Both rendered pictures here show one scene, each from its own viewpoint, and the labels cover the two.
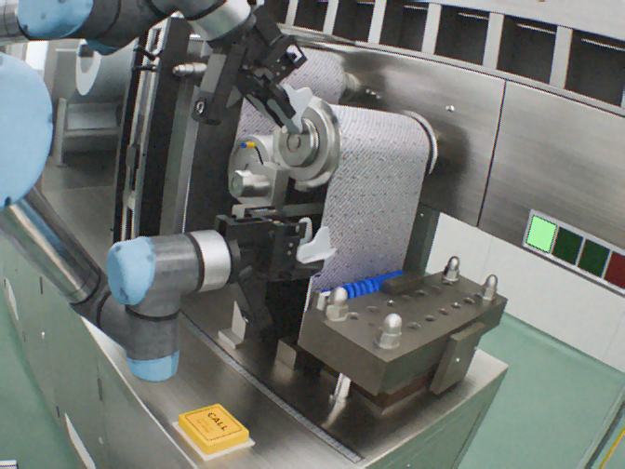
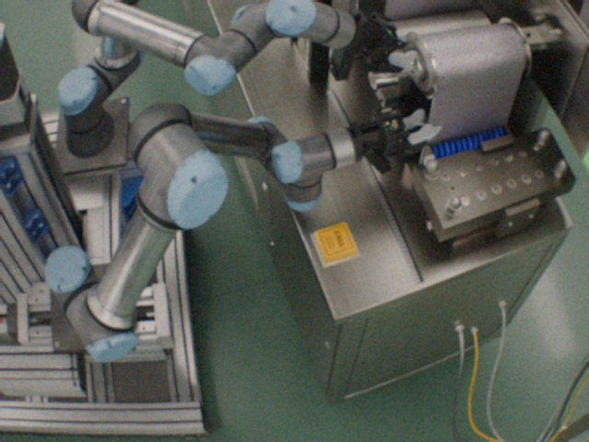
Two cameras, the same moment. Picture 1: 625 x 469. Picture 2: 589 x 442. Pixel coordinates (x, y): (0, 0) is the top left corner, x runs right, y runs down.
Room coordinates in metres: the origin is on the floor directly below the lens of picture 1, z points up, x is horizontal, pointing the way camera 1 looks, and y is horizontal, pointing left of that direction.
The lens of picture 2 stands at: (-0.22, -0.18, 2.41)
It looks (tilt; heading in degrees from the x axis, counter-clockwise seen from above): 62 degrees down; 27
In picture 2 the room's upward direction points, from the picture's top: 1 degrees clockwise
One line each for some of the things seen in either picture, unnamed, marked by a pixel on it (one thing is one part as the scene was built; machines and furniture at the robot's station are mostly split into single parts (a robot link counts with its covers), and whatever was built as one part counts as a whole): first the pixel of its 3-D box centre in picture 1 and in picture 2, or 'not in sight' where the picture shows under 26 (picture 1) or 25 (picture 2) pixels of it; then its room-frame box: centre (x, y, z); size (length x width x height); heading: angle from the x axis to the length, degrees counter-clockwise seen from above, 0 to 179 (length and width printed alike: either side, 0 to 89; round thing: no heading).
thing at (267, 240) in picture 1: (254, 247); (377, 134); (0.65, 0.07, 1.12); 0.12 x 0.08 x 0.09; 137
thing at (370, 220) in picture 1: (370, 232); (473, 111); (0.82, -0.09, 1.12); 0.23 x 0.01 x 0.18; 137
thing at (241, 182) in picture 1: (241, 183); (376, 80); (0.74, 0.12, 1.18); 0.04 x 0.02 x 0.04; 47
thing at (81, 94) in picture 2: not in sight; (81, 97); (0.54, 0.81, 0.98); 0.13 x 0.12 x 0.14; 172
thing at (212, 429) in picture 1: (212, 429); (335, 242); (0.50, 0.08, 0.91); 0.07 x 0.07 x 0.02; 47
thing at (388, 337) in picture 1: (391, 328); (455, 203); (0.62, -0.13, 1.05); 0.04 x 0.04 x 0.04
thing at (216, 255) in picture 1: (203, 259); (340, 145); (0.59, 0.13, 1.11); 0.08 x 0.05 x 0.08; 47
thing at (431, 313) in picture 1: (420, 320); (500, 179); (0.77, -0.20, 1.00); 0.40 x 0.16 x 0.06; 137
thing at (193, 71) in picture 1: (188, 71); not in sight; (0.89, 0.28, 1.34); 0.06 x 0.03 x 0.03; 137
